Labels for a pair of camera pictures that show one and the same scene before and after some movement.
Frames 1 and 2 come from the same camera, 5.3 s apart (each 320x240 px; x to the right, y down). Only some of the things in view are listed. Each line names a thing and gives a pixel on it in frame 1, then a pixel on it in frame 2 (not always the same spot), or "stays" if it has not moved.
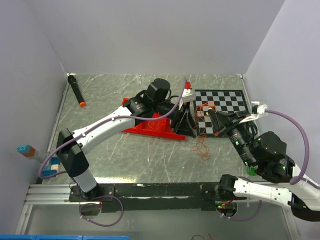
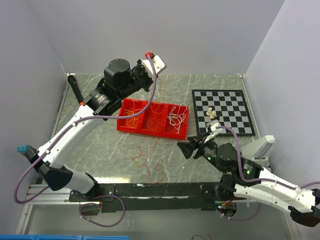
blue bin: (63, 237) stays
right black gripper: (219, 120) -> (186, 147)
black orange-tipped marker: (72, 82) stays
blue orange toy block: (26, 150) stays
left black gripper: (185, 126) -> (140, 67)
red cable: (201, 146) -> (150, 147)
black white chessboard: (228, 101) stays
